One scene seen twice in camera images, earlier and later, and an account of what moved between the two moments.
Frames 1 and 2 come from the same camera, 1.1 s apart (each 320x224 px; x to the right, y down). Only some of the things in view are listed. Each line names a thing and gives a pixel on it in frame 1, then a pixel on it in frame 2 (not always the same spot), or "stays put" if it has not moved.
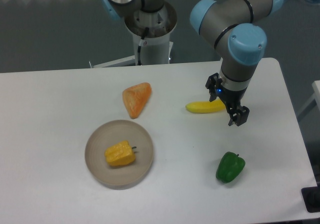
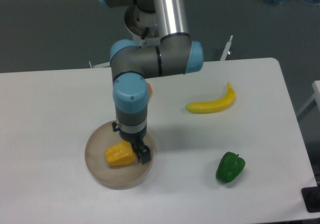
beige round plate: x=122 y=177 stays put
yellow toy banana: x=216 y=105 stays put
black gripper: x=233 y=98 to x=136 y=135
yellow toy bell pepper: x=120 y=154 stays put
